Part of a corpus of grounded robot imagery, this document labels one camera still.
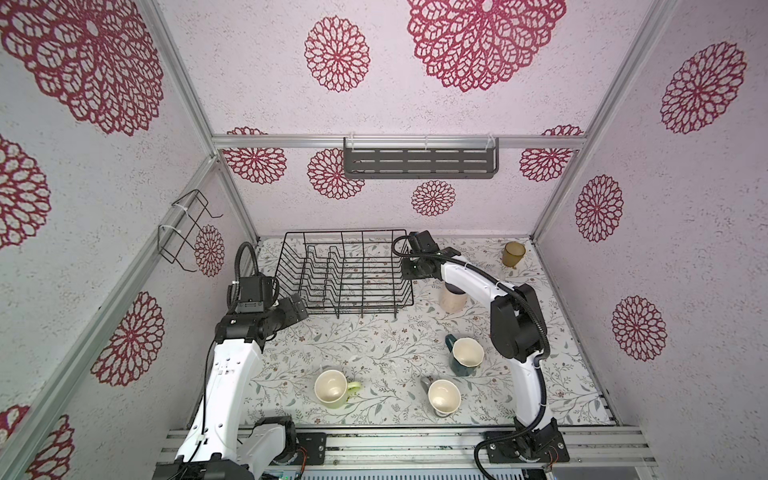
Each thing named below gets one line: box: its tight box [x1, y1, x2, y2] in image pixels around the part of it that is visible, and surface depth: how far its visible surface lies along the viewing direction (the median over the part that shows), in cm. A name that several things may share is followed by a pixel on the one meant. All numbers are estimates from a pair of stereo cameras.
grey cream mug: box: [421, 378, 461, 418], surface depth 77 cm
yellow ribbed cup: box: [502, 241, 526, 267], surface depth 112 cm
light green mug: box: [314, 369, 363, 408], surface depth 78 cm
